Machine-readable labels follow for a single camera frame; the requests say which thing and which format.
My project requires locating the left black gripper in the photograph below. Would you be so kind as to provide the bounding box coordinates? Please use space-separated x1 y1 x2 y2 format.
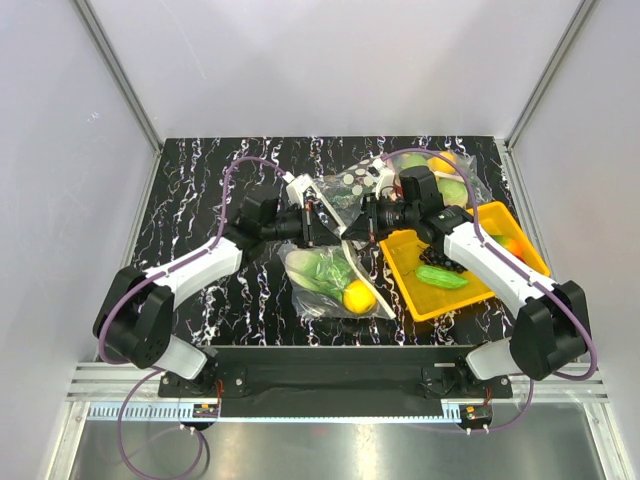
261 201 341 249

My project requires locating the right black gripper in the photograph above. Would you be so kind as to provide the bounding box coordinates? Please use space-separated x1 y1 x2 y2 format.
343 193 419 244

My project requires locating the green fake bok choy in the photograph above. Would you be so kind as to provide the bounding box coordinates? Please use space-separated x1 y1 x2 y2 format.
284 249 356 301

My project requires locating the clear zip bag with mushroom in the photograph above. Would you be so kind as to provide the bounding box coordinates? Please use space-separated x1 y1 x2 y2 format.
313 167 375 236

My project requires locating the clear zip bag with lemon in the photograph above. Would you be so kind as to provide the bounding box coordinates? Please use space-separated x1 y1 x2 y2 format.
276 179 397 320

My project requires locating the yellow fake lemon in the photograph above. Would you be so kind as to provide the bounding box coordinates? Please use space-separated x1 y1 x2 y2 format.
342 280 377 315

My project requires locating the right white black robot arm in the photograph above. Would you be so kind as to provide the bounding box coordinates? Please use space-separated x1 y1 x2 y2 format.
342 166 597 397

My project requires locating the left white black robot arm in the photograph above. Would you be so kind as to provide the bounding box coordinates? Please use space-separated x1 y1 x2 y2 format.
93 197 339 396

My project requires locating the black fake grape bunch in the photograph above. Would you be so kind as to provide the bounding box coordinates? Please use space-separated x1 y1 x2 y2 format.
419 246 466 274

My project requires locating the green fake bitter gourd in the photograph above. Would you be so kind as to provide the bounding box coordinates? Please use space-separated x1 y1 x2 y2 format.
415 265 469 290

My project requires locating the clear bag of fake fruit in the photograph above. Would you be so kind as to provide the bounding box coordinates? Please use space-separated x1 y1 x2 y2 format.
385 151 493 209

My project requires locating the yellow plastic tray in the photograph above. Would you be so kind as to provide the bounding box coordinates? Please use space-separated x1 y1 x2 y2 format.
380 201 550 322

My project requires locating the black marble pattern mat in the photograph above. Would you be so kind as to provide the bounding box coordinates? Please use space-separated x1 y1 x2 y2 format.
118 136 576 364

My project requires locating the left small connector board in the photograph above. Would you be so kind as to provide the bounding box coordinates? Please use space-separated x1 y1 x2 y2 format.
192 401 220 419

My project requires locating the small connector board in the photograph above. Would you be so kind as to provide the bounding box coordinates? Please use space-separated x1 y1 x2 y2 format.
192 401 220 419
461 405 493 425

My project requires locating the right small connector board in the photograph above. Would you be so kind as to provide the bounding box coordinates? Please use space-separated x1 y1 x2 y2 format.
461 405 493 425

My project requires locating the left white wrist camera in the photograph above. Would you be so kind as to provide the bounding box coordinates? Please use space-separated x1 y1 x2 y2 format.
282 172 318 207

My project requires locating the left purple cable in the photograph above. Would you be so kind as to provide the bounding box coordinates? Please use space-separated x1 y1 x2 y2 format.
97 156 296 477

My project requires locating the purple cable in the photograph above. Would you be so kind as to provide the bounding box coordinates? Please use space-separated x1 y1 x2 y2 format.
97 156 296 477
379 147 599 433

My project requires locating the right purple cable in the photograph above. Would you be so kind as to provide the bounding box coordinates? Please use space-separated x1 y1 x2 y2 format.
379 147 599 433

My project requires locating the slotted white cable duct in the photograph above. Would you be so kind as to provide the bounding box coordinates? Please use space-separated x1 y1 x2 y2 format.
88 400 461 424

